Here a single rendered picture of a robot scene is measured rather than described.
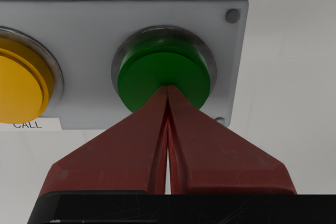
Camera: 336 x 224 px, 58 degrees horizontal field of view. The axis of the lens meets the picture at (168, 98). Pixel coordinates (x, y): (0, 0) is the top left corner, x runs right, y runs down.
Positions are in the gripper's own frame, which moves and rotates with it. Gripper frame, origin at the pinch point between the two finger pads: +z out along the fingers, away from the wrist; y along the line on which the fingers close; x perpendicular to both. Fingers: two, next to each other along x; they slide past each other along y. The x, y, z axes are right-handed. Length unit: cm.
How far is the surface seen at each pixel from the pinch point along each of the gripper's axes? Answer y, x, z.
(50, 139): 11.6, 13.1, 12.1
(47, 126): 6.2, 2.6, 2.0
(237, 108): -6.4, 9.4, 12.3
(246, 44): -6.2, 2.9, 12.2
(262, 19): -7.1, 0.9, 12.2
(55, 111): 5.6, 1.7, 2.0
